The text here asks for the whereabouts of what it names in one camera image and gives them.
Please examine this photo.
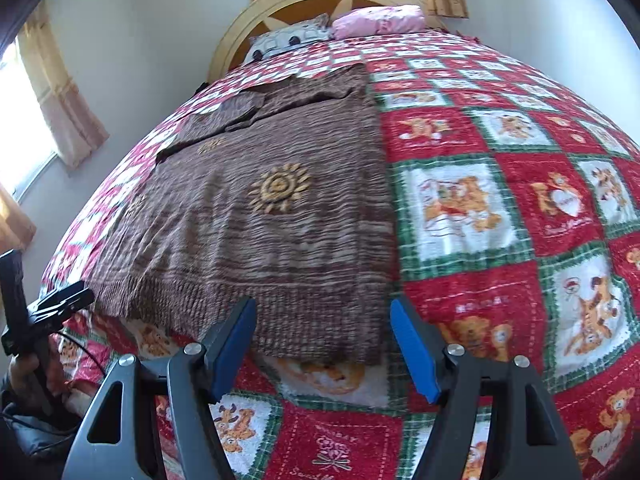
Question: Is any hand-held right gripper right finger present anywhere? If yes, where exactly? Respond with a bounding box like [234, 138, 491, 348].
[390, 295, 583, 480]

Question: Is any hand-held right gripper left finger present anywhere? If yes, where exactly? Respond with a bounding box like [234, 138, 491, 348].
[61, 296, 258, 480]

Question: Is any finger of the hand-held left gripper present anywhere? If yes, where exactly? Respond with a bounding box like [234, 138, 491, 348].
[27, 281, 96, 322]
[0, 249, 26, 331]

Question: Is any brown knitted sweater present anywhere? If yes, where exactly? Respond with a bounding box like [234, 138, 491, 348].
[86, 62, 401, 366]

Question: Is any person's left hand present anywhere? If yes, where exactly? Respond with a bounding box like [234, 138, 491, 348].
[6, 352, 68, 413]

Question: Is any orange curtain edge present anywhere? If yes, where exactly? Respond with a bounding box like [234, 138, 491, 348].
[0, 182, 37, 253]

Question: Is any grey bag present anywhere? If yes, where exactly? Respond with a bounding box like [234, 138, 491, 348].
[0, 410, 76, 457]

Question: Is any red printed patchwork blanket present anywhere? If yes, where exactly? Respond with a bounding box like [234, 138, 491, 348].
[40, 30, 640, 480]

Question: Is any large side window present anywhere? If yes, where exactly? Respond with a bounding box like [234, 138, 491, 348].
[0, 35, 58, 201]

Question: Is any yellow patterned side curtain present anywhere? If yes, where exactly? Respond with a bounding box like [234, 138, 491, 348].
[19, 2, 110, 170]

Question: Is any white patterned pillow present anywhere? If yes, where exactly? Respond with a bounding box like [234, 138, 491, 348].
[248, 12, 333, 62]

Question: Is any cream arched bed headboard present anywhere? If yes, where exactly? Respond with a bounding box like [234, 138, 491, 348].
[206, 0, 446, 83]

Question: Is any pink pillow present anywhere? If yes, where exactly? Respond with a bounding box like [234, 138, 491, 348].
[331, 4, 427, 41]

